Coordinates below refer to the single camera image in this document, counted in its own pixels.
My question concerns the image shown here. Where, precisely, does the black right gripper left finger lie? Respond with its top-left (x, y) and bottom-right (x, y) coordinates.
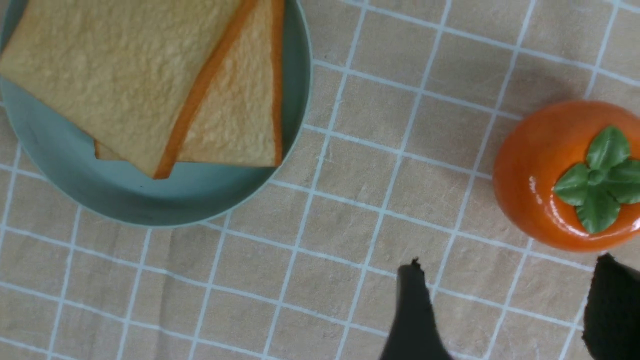
top-left (379, 258), bottom-right (453, 360)

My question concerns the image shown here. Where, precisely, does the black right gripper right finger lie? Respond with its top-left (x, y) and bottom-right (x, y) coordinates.
top-left (582, 253), bottom-right (640, 360)

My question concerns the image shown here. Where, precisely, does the toast slice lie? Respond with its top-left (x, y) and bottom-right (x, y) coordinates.
top-left (94, 0), bottom-right (286, 168)
top-left (1, 0), bottom-right (257, 179)

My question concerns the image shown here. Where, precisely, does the orange persimmon with green leaves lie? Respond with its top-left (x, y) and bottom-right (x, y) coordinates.
top-left (493, 100), bottom-right (639, 253)

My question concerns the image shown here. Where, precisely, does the orange checkered tablecloth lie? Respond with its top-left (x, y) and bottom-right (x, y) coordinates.
top-left (1, 0), bottom-right (639, 360)

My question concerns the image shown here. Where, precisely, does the light blue round plate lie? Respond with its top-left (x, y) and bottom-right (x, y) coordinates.
top-left (1, 0), bottom-right (313, 228)

